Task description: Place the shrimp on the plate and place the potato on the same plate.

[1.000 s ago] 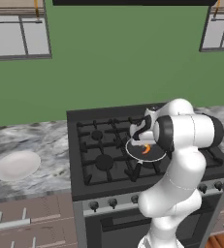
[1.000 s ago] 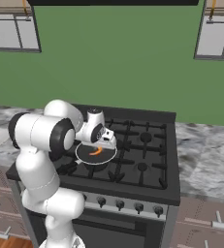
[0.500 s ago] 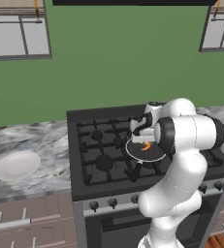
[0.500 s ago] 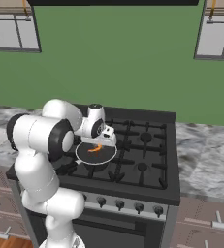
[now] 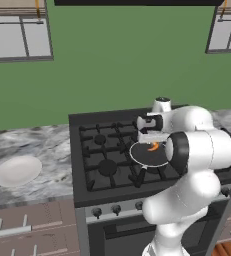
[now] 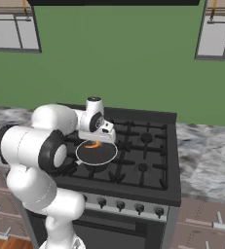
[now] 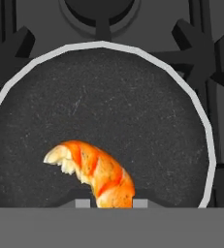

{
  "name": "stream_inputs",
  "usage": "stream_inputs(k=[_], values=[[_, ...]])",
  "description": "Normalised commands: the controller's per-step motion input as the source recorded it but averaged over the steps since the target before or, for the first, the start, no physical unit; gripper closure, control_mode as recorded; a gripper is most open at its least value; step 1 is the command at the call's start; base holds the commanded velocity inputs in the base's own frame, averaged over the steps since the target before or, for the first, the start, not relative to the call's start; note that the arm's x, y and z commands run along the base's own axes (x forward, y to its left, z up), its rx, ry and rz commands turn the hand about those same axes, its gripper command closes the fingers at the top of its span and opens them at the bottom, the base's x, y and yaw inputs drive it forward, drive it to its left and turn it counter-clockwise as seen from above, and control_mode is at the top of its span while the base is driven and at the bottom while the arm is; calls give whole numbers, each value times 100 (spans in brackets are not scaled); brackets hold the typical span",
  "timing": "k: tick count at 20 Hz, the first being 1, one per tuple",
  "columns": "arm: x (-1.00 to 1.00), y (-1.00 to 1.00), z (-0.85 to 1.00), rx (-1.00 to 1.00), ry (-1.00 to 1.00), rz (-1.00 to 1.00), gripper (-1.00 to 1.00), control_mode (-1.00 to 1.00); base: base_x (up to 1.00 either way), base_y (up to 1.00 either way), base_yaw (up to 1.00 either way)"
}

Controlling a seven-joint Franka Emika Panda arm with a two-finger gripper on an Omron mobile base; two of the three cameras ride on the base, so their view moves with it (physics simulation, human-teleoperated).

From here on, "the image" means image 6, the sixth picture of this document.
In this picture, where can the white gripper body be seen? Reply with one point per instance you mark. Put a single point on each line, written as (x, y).
(94, 136)

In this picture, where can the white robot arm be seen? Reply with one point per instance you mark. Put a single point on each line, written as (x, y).
(36, 152)

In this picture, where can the orange shrimp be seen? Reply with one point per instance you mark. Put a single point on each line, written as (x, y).
(93, 145)

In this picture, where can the black pan with silver rim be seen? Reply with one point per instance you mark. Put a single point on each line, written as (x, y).
(96, 155)

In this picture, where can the black gas stove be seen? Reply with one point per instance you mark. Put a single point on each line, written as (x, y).
(143, 162)

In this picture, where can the black stove knob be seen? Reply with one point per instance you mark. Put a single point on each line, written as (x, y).
(84, 197)
(139, 208)
(158, 211)
(120, 205)
(101, 202)

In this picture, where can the black oven door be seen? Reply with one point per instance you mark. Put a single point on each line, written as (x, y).
(117, 236)

